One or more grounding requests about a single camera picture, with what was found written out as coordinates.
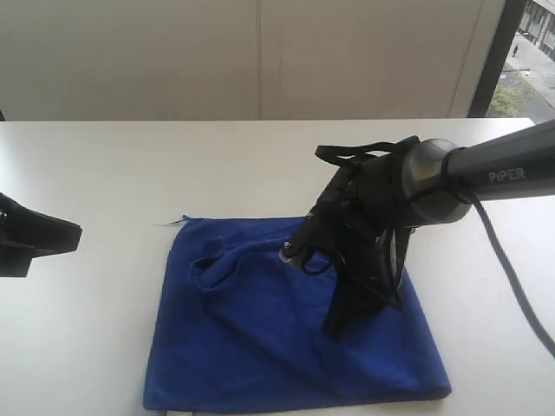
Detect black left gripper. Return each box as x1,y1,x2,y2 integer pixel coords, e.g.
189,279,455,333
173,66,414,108
1,193,82,277

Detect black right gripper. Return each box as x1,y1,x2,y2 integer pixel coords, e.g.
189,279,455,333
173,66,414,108
303,167,409,341

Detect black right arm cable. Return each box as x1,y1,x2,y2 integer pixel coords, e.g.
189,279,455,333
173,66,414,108
314,136,555,359

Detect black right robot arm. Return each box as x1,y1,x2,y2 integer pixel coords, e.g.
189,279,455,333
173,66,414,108
307,121,554,339

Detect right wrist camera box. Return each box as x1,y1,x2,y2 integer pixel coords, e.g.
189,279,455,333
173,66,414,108
279,211,319,269

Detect black window frame post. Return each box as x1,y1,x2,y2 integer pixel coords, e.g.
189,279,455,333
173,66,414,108
467,0,526,118

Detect blue microfiber towel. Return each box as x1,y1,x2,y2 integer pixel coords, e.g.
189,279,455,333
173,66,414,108
143,218,452,413

